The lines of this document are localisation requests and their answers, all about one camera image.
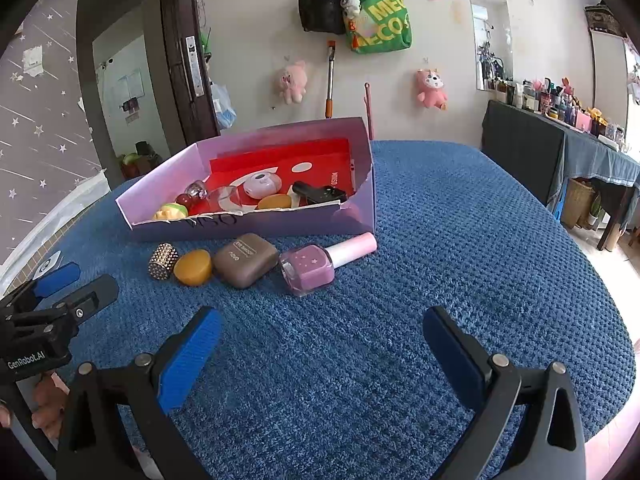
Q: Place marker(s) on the wall mirror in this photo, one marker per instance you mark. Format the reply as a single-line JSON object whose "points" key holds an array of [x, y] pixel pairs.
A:
{"points": [[487, 35]]}

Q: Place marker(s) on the leopard print bag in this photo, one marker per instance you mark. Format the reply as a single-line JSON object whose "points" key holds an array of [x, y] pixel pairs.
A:
{"points": [[605, 20]]}

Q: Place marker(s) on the black backpack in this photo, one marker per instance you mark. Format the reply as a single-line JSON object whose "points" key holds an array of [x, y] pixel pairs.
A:
{"points": [[321, 5]]}

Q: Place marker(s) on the person's left hand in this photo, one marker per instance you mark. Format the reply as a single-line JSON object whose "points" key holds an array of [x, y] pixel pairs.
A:
{"points": [[50, 405]]}

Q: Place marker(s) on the red round ball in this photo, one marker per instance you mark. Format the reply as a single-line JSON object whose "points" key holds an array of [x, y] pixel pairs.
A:
{"points": [[183, 200]]}

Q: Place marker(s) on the white card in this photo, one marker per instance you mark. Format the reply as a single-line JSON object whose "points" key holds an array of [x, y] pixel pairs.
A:
{"points": [[47, 266]]}

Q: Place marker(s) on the pink nail polish bottle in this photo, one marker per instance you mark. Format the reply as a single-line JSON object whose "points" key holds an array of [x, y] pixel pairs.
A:
{"points": [[307, 270]]}

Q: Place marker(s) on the black nail polish bottle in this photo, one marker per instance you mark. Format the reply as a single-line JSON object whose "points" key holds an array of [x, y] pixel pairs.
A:
{"points": [[320, 193]]}

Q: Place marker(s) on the panda plush charm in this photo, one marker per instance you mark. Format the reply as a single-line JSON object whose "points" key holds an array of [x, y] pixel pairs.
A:
{"points": [[351, 6]]}

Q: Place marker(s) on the table with blue cloth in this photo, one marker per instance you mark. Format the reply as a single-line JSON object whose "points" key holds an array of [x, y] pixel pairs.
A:
{"points": [[525, 150]]}

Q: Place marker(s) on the metal door lock plate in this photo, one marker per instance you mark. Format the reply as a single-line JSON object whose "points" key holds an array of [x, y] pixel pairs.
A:
{"points": [[195, 67]]}

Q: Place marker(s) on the pink round case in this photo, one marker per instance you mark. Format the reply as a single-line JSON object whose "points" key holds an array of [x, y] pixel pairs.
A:
{"points": [[261, 185]]}

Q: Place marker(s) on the hallway notice papers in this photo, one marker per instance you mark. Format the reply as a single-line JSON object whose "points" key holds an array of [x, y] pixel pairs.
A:
{"points": [[131, 92]]}

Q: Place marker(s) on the white wardrobe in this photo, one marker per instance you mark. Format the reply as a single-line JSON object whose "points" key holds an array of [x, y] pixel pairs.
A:
{"points": [[610, 75]]}

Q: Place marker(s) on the brown eyeshadow case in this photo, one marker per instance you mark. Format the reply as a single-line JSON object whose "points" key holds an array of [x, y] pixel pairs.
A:
{"points": [[245, 262]]}

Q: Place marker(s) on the dark brown door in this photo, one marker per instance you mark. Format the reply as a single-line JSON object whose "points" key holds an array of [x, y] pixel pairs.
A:
{"points": [[177, 20]]}

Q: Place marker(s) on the red tassel charm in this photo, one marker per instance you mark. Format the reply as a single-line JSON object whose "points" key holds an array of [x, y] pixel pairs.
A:
{"points": [[354, 35]]}

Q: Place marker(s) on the small orange dome soap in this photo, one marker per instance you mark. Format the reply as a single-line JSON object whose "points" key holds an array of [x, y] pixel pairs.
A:
{"points": [[192, 268]]}

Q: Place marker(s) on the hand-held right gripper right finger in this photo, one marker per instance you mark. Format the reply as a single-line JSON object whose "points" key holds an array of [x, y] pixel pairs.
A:
{"points": [[452, 355]]}

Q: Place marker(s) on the green tote bag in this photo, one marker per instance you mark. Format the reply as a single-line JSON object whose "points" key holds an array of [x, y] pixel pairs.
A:
{"points": [[387, 25]]}

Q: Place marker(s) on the wicker basket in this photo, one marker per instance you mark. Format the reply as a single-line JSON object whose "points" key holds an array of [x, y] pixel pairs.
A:
{"points": [[577, 202]]}

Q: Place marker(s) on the white paper sticker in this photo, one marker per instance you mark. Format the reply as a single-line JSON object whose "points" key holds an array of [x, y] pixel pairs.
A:
{"points": [[34, 61]]}

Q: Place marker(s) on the row of cosmetic bottles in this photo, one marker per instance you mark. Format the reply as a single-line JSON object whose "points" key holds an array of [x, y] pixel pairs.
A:
{"points": [[555, 102]]}

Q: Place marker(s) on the lilac cardboard box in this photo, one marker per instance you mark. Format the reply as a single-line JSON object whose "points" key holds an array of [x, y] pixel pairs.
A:
{"points": [[300, 222]]}

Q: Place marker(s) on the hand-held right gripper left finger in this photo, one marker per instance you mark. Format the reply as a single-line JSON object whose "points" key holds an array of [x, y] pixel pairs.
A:
{"points": [[190, 360]]}

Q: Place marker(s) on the pink pig plush toy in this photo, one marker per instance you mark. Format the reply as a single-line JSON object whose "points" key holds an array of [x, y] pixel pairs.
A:
{"points": [[291, 82]]}

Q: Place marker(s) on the gold studded cylinder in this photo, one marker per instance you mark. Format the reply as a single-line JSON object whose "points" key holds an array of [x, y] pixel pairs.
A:
{"points": [[163, 261]]}

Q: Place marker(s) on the pink bear plush toy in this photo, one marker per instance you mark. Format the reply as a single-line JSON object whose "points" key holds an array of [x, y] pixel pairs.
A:
{"points": [[431, 89]]}

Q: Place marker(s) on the white plastic bag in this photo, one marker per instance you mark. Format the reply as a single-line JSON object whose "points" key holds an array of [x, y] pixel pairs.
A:
{"points": [[223, 107]]}

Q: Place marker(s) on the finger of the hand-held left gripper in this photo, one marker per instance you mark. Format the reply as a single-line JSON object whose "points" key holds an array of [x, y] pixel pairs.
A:
{"points": [[55, 280], [95, 295]]}

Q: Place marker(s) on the large orange dome soap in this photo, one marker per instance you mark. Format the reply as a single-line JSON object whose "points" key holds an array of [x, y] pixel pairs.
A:
{"points": [[274, 202]]}

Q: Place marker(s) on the green yellow toy figure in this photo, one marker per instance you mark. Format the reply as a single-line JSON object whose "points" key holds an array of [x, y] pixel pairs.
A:
{"points": [[170, 211]]}

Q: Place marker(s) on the green object by doorway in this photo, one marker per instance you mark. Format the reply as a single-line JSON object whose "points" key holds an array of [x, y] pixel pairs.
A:
{"points": [[129, 159]]}

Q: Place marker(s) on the clear glass cup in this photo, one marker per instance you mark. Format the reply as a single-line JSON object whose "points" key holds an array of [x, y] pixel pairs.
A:
{"points": [[225, 200]]}

